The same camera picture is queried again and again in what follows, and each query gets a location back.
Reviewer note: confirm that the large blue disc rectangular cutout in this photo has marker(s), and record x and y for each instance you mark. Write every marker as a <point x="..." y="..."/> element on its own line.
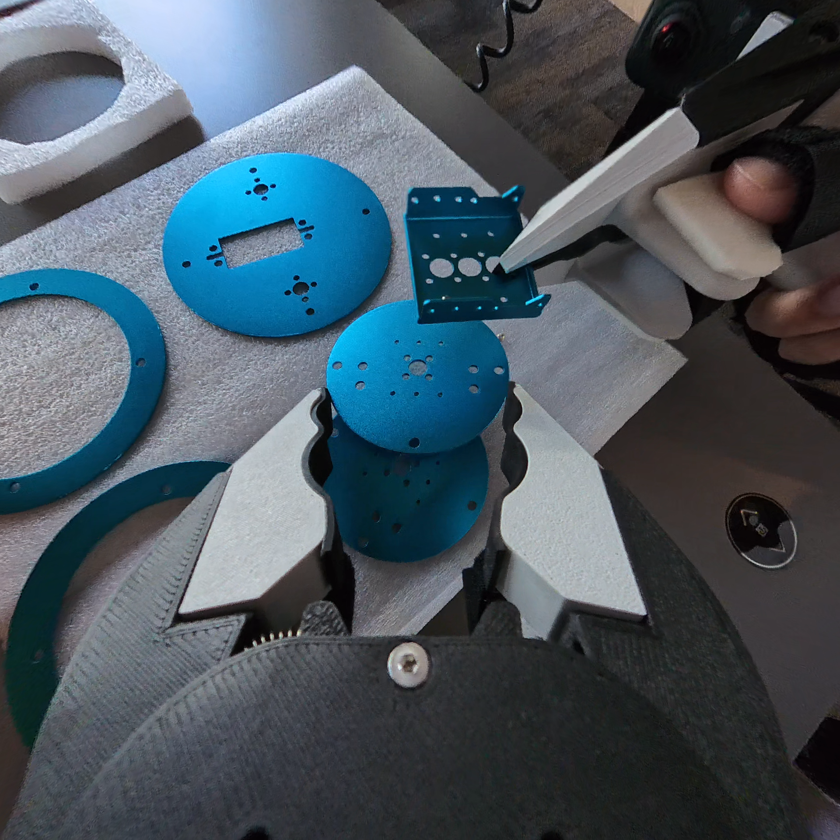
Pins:
<point x="328" y="262"/>

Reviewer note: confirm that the blue square metal bracket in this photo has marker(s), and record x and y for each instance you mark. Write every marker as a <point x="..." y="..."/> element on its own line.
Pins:
<point x="518" y="295"/>

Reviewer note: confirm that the white foam frame round hole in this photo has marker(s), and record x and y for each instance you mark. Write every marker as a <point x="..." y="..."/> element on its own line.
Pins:
<point x="151" y="111"/>

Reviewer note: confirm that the person's right hand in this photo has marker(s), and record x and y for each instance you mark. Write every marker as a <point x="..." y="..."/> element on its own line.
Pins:
<point x="800" y="328"/>

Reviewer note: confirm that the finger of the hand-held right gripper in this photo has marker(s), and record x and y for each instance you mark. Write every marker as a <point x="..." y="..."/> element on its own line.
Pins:
<point x="604" y="184"/>

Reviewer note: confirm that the white foam sheet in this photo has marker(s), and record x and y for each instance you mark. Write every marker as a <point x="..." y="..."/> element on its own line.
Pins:
<point x="394" y="131"/>

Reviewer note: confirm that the round black desk control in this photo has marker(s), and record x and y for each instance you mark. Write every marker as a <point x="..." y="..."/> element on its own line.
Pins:
<point x="738" y="531"/>

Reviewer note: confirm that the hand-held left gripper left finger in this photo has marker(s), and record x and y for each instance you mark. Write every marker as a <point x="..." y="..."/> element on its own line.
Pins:
<point x="269" y="525"/>

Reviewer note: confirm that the small blue perforated disc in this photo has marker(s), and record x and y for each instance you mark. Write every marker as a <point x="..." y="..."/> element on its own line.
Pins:
<point x="439" y="525"/>
<point x="453" y="426"/>

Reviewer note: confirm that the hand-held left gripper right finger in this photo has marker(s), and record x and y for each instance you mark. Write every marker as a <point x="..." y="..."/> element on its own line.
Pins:
<point x="558" y="525"/>

